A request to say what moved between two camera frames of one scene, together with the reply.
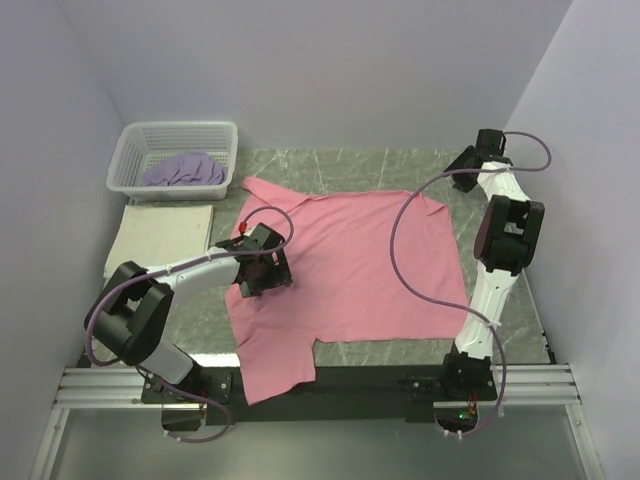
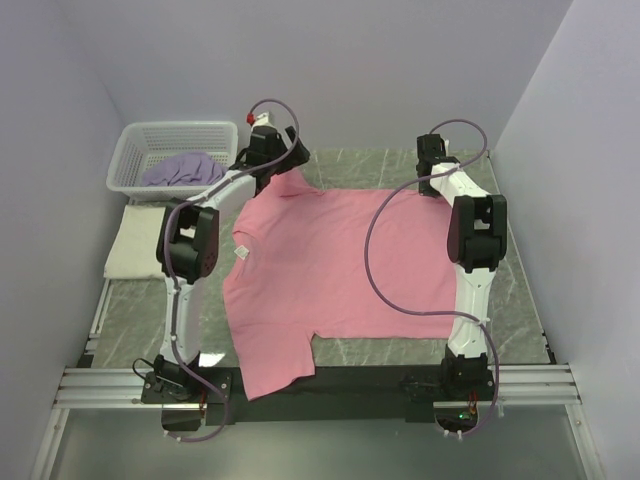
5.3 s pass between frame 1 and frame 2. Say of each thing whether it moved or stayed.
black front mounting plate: stayed
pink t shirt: stayed
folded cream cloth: stayed
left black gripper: moved
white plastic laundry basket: stayed
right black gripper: moved
